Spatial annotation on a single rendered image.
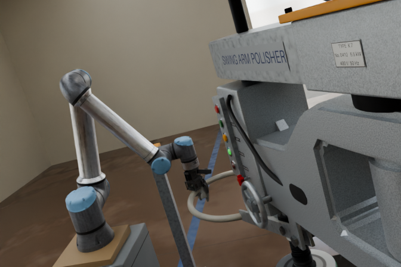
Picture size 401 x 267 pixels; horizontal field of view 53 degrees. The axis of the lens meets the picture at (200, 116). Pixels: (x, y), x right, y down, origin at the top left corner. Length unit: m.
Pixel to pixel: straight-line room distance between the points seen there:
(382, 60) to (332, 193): 0.41
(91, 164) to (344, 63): 1.69
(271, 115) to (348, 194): 0.39
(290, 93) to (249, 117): 0.15
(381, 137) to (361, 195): 0.30
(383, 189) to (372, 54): 0.25
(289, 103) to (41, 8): 7.69
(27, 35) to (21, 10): 0.49
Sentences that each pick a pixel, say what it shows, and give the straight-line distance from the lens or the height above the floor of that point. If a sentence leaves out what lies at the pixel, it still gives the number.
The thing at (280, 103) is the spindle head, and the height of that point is 1.47.
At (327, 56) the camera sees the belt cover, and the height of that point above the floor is 1.64.
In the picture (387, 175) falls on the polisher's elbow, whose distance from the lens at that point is 0.73.
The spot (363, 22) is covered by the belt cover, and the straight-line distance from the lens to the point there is 0.60.
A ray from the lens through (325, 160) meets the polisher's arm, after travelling 0.90.
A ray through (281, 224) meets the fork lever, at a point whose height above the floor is 1.07.
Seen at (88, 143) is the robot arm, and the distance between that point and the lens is 2.13.
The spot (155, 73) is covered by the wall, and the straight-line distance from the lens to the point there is 7.94.
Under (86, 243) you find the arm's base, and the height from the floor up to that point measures 0.93.
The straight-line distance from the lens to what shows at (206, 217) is 1.91.
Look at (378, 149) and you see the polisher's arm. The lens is 0.71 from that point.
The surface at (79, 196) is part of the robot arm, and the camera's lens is 2.07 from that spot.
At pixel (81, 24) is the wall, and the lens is 8.33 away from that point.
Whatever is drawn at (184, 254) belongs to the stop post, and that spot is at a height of 0.23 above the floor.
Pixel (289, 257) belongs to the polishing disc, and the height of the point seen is 0.86.
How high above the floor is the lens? 1.73
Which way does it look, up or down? 11 degrees down
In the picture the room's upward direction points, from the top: 16 degrees counter-clockwise
